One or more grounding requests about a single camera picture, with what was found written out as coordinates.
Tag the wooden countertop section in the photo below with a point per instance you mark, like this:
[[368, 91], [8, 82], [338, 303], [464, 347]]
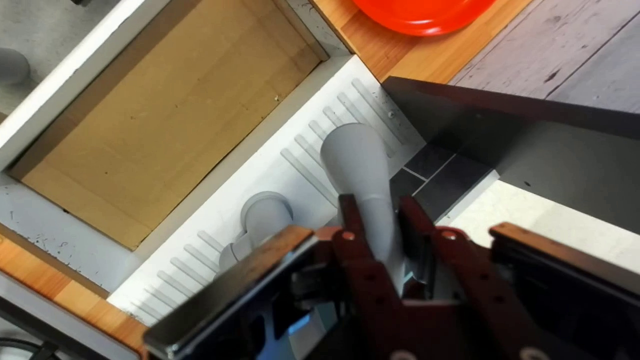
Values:
[[66, 290]]

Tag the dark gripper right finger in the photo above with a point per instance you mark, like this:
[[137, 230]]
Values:
[[480, 300]]

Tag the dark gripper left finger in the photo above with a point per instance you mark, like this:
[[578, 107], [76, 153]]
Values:
[[366, 292]]

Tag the white toy kitchen sink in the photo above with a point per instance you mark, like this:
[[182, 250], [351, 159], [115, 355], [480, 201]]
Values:
[[221, 206]]

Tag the grey toy sink faucet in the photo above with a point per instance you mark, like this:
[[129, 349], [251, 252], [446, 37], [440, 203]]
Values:
[[357, 160]]

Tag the white toy stove top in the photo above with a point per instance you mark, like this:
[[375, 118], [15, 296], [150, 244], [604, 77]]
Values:
[[60, 320]]

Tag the black stove burner grate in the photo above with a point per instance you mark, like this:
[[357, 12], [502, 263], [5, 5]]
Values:
[[21, 352]]

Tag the orange plastic plate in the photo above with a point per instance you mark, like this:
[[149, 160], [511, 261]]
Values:
[[422, 17]]

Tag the dark tile backsplash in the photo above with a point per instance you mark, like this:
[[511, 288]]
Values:
[[453, 180]]

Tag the marble pattern wall panel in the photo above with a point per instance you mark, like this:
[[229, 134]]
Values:
[[567, 46]]

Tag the wide black frame post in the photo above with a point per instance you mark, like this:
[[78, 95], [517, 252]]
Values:
[[532, 146]]

